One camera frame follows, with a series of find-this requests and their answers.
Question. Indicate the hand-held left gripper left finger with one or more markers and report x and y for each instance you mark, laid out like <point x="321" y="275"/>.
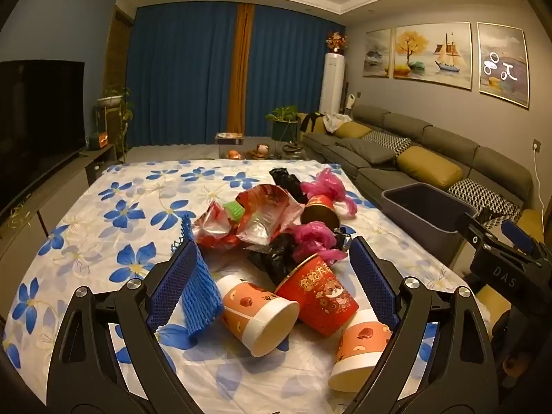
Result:
<point x="172" y="284"/>

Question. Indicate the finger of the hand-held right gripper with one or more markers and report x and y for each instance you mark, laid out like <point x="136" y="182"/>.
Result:
<point x="473" y="230"/>
<point x="519" y="237"/>

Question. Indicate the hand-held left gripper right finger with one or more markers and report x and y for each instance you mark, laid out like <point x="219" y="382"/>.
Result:
<point x="375" y="284"/>

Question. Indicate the blue foam fruit net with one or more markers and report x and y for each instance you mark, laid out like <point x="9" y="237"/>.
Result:
<point x="202" y="297"/>

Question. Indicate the black plastic bag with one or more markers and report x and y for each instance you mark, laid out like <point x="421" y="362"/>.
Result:
<point x="276" y="258"/>
<point x="289" y="183"/>
<point x="343" y="239"/>

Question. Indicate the red paper bucket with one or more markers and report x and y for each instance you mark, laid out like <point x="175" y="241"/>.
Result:
<point x="319" y="293"/>

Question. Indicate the grey plastic bin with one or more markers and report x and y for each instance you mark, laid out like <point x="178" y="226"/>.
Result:
<point x="414" y="215"/>

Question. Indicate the orange paper cup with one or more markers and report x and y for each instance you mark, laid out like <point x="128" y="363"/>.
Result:
<point x="358" y="349"/>
<point x="246" y="310"/>

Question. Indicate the pink plastic bag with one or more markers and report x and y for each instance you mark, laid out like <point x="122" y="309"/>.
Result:
<point x="323" y="185"/>
<point x="312" y="235"/>

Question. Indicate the red and gold can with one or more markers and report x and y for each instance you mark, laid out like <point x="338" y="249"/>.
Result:
<point x="319" y="213"/>

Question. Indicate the green foam fruit net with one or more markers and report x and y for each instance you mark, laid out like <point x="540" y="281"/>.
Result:
<point x="235" y="210"/>

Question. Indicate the red foil snack wrapper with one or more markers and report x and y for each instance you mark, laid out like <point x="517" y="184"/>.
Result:
<point x="267" y="211"/>

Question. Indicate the yellow seat cushion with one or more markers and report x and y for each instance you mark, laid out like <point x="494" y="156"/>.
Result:
<point x="530" y="222"/>

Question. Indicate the large black white patterned pillow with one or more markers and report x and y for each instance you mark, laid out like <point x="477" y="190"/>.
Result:
<point x="483" y="194"/>

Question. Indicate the grey sectional sofa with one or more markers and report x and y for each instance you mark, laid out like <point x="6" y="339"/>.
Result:
<point x="487" y="161"/>

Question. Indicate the large yellow pillow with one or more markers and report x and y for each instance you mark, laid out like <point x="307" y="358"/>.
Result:
<point x="427" y="166"/>

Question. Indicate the blue floral white blanket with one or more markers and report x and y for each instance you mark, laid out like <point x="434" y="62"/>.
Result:
<point x="108" y="233"/>

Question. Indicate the small black white patterned pillow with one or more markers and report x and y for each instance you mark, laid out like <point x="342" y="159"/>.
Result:
<point x="388" y="140"/>

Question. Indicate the grey pillow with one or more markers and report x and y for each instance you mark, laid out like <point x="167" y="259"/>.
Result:
<point x="366" y="151"/>

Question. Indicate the orange figurine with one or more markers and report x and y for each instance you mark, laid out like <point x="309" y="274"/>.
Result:
<point x="233" y="154"/>

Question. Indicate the coffee table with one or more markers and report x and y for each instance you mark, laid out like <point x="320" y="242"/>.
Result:
<point x="248" y="158"/>

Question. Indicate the grey television stand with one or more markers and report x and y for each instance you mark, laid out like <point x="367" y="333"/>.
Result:
<point x="60" y="181"/>

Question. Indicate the small yellow pillow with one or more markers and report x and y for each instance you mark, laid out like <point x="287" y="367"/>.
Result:
<point x="351" y="130"/>

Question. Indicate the pig figurine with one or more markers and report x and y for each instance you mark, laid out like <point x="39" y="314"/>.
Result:
<point x="261" y="151"/>

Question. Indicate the white clothing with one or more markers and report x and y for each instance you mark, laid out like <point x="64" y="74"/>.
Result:
<point x="336" y="121"/>

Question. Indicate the purple sky painting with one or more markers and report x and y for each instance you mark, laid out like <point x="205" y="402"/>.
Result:
<point x="502" y="64"/>

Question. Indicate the black clothing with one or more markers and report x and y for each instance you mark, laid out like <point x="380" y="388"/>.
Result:
<point x="308" y="123"/>

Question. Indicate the wide tree and sailboat painting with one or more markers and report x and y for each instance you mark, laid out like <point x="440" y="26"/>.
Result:
<point x="431" y="56"/>

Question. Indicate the potted plant in green pot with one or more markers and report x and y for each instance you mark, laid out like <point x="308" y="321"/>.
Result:
<point x="284" y="127"/>

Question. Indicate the trailing plant on stand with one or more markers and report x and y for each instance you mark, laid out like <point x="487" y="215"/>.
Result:
<point x="114" y="103"/>

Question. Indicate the small grey landscape painting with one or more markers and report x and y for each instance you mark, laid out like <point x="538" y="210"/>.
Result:
<point x="377" y="54"/>

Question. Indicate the white standing air conditioner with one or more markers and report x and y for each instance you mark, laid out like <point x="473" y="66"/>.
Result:
<point x="332" y="84"/>

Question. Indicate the black television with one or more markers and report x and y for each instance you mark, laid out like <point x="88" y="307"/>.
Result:
<point x="39" y="129"/>

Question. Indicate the blue curtain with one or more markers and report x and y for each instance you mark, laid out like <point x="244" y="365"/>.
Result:
<point x="289" y="64"/>
<point x="181" y="77"/>

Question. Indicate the orange curtain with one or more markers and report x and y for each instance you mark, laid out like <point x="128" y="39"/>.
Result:
<point x="240" y="69"/>

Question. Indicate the red gold flower decoration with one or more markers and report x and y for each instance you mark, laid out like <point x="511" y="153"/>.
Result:
<point x="335" y="42"/>

